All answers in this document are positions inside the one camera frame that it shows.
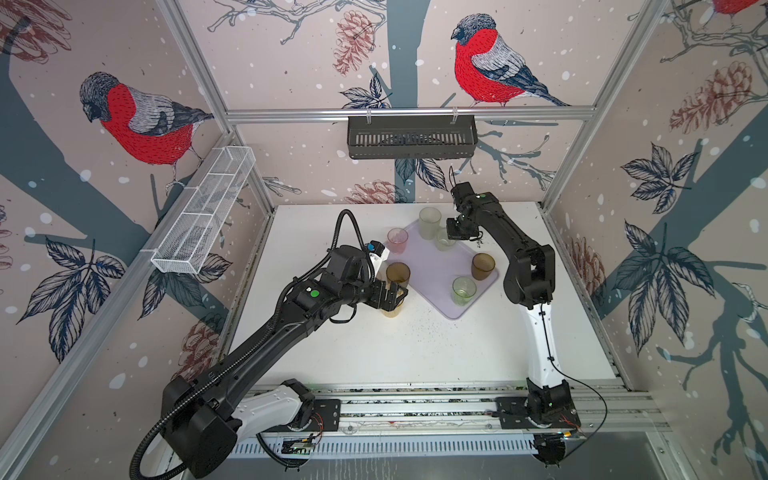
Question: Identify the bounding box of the dark brown glass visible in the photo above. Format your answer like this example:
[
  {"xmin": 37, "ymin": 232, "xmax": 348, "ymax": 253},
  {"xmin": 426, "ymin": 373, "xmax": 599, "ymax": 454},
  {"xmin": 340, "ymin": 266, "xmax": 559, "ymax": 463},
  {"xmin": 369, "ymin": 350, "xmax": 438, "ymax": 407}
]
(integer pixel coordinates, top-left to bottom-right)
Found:
[{"xmin": 385, "ymin": 262, "xmax": 411, "ymax": 288}]

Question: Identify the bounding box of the pale green small glass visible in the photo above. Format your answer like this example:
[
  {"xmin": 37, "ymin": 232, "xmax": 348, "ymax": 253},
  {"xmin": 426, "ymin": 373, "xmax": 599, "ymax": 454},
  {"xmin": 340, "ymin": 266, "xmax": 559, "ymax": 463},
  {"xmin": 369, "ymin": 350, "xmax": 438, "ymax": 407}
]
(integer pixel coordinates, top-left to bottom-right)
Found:
[{"xmin": 434, "ymin": 228, "xmax": 456, "ymax": 251}]

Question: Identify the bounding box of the pale green tall glass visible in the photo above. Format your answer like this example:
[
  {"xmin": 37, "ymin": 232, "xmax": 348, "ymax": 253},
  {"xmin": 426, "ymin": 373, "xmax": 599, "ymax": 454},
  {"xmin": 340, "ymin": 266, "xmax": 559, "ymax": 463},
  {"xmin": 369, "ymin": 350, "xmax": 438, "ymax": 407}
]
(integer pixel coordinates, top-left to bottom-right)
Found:
[{"xmin": 418, "ymin": 207, "xmax": 442, "ymax": 240}]

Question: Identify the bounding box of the brown textured glass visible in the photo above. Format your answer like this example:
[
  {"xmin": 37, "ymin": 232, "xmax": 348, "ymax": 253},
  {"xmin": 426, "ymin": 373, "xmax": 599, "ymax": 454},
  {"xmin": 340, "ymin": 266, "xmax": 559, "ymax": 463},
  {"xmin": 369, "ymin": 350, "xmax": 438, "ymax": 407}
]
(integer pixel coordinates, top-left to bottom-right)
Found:
[{"xmin": 471, "ymin": 253, "xmax": 496, "ymax": 281}]

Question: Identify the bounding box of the rose pink glass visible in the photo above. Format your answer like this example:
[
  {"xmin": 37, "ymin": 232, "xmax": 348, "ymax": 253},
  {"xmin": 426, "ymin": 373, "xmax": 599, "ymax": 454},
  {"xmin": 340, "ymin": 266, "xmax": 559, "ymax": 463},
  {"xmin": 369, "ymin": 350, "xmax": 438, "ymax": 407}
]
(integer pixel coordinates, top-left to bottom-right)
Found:
[{"xmin": 386, "ymin": 228, "xmax": 409, "ymax": 254}]

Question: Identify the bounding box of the bright green glass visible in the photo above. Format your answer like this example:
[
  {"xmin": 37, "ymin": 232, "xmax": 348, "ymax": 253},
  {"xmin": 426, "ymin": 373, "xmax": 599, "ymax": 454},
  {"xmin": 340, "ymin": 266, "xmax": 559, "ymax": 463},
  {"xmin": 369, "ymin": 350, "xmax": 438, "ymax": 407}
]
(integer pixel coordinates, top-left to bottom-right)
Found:
[{"xmin": 451, "ymin": 276, "xmax": 477, "ymax": 306}]

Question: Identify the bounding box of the yellow amber glass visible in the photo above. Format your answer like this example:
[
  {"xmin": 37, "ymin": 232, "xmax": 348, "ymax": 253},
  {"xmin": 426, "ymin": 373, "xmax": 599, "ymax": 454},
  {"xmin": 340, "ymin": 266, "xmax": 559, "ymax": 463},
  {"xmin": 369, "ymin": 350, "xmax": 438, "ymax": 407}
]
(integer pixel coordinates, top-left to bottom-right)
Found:
[{"xmin": 379, "ymin": 304, "xmax": 403, "ymax": 318}]

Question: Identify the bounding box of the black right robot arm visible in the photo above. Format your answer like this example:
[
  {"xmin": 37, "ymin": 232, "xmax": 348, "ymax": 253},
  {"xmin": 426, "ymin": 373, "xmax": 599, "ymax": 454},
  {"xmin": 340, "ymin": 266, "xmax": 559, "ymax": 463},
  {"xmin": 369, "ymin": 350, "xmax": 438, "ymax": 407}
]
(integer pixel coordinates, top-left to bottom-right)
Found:
[{"xmin": 447, "ymin": 182, "xmax": 574, "ymax": 426}]

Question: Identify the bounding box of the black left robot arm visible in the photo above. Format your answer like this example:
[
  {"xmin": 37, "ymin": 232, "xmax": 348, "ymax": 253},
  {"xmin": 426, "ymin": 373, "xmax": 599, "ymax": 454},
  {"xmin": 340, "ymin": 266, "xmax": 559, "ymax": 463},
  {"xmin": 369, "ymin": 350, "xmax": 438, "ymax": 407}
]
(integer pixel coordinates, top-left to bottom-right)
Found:
[{"xmin": 147, "ymin": 241, "xmax": 408, "ymax": 479}]

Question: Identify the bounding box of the lilac plastic tray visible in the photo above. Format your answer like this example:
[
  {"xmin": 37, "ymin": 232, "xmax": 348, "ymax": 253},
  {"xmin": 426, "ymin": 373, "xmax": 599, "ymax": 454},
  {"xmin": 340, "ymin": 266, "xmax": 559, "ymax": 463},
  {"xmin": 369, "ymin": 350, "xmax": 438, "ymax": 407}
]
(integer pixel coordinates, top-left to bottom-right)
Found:
[{"xmin": 387, "ymin": 221, "xmax": 499, "ymax": 320}]

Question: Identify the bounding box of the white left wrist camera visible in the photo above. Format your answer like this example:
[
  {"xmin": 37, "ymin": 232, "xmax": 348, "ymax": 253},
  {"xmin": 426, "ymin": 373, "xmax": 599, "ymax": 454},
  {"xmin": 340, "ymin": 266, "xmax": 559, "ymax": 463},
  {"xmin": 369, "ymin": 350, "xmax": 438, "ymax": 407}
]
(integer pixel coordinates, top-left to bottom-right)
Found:
[{"xmin": 366, "ymin": 240, "xmax": 390, "ymax": 274}]

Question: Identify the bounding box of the black wire wall basket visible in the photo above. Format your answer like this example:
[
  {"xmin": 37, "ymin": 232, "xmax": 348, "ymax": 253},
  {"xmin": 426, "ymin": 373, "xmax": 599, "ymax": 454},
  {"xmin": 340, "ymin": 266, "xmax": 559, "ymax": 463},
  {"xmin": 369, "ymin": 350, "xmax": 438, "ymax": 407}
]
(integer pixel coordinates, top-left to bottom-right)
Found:
[{"xmin": 347, "ymin": 115, "xmax": 478, "ymax": 160}]

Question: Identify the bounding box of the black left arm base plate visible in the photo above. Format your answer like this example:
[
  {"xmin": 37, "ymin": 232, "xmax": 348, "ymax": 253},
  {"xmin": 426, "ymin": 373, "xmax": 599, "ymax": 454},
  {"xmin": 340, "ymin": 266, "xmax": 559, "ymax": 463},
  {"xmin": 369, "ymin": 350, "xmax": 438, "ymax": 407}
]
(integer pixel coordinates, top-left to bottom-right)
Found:
[{"xmin": 286, "ymin": 398, "xmax": 341, "ymax": 433}]

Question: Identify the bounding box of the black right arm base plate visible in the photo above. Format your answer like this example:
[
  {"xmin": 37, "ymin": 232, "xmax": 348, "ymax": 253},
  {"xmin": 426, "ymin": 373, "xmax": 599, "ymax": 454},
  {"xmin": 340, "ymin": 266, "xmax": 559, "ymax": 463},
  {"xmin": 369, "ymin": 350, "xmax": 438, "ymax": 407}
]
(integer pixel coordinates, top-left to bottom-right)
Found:
[{"xmin": 494, "ymin": 396, "xmax": 581, "ymax": 431}]

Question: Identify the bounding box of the white mesh wall basket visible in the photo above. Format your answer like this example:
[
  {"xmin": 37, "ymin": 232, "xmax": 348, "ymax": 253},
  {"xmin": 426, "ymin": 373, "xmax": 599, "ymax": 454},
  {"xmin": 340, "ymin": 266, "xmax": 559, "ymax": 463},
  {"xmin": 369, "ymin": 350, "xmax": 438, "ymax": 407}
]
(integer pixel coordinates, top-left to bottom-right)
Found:
[{"xmin": 152, "ymin": 146, "xmax": 255, "ymax": 274}]

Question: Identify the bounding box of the aluminium rail frame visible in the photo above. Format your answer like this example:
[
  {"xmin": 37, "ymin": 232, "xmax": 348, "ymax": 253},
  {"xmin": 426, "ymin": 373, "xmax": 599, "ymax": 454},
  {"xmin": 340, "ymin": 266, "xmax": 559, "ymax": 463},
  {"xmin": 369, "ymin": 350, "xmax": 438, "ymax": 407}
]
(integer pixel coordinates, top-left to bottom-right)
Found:
[{"xmin": 305, "ymin": 380, "xmax": 672, "ymax": 436}]

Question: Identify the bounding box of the black corrugated cable hose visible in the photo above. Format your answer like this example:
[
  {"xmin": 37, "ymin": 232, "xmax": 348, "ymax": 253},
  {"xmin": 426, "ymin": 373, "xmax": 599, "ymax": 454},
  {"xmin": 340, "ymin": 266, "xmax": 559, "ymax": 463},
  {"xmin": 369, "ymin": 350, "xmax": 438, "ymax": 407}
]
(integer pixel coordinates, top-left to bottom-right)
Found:
[{"xmin": 128, "ymin": 335, "xmax": 277, "ymax": 480}]

